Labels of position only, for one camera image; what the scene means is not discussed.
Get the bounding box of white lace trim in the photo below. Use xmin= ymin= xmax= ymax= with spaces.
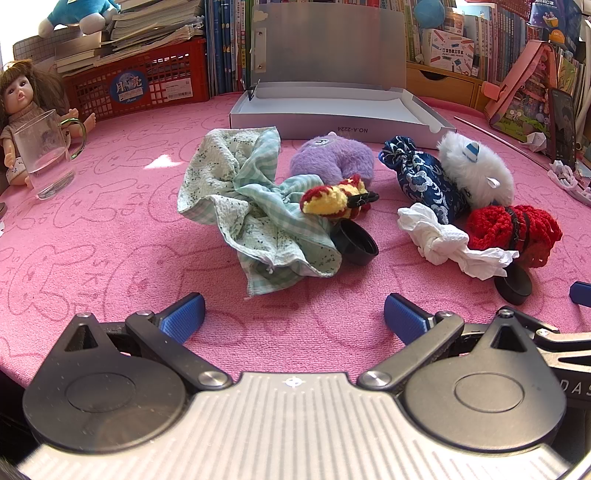
xmin=549 ymin=161 xmax=591 ymax=206

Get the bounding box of white tissue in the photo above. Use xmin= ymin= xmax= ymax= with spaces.
xmin=397 ymin=203 xmax=520 ymax=280

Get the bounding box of green checked cloth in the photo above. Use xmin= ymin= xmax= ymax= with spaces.
xmin=178 ymin=127 xmax=345 ymax=296

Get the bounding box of black round cap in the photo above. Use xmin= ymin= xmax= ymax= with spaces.
xmin=494 ymin=265 xmax=534 ymax=305

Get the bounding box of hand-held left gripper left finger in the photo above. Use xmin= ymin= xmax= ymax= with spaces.
xmin=58 ymin=292 xmax=234 ymax=394

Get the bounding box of blue white plush toy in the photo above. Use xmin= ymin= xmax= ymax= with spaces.
xmin=38 ymin=0 xmax=122 ymax=38

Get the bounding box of grey hinged-lid box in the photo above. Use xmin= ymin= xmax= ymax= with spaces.
xmin=230 ymin=4 xmax=455 ymax=141

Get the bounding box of row of upright colourful books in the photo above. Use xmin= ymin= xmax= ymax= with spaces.
xmin=404 ymin=0 xmax=591 ymax=86

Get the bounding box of yellow red crochet piece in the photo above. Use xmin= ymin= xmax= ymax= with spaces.
xmin=300 ymin=174 xmax=380 ymax=217

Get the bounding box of row of blue books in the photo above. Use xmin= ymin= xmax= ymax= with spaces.
xmin=203 ymin=0 xmax=259 ymax=93

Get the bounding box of white printed carton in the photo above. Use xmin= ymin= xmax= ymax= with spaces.
xmin=422 ymin=28 xmax=478 ymax=77

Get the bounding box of black lens attachment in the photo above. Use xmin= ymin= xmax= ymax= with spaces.
xmin=330 ymin=219 xmax=379 ymax=266

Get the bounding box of wooden drawer organiser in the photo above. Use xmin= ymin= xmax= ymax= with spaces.
xmin=406 ymin=60 xmax=490 ymax=109

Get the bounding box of thin metal rod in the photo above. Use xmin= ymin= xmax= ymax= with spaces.
xmin=454 ymin=115 xmax=561 ymax=169

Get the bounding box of grey grid board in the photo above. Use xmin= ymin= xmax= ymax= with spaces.
xmin=13 ymin=34 xmax=70 ymax=58

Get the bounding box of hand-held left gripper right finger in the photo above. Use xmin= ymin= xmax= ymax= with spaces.
xmin=356 ymin=293 xmax=539 ymax=391

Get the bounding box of navy patterned drawstring pouch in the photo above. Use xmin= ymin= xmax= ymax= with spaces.
xmin=379 ymin=135 xmax=472 ymax=224

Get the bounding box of pink printed bag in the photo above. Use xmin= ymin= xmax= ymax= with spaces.
xmin=484 ymin=39 xmax=585 ymax=144

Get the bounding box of purple plush toy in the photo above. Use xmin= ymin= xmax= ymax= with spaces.
xmin=290 ymin=133 xmax=376 ymax=185

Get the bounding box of messy stack of books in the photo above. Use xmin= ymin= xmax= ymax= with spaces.
xmin=55 ymin=0 xmax=206 ymax=77

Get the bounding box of red plastic crate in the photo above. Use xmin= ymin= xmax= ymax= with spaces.
xmin=62 ymin=38 xmax=209 ymax=121

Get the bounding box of brown-haired doll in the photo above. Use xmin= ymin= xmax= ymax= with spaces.
xmin=0 ymin=59 xmax=97 ymax=188

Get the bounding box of dark blue printed box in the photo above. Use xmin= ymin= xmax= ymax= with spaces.
xmin=529 ymin=0 xmax=583 ymax=42

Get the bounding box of white fluffy plush toy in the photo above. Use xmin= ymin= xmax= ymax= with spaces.
xmin=436 ymin=131 xmax=515 ymax=206

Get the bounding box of blue round plush ball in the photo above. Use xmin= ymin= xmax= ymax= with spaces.
xmin=413 ymin=0 xmax=446 ymax=28

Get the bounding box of clear glass mug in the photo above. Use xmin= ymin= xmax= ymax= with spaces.
xmin=13 ymin=110 xmax=88 ymax=200

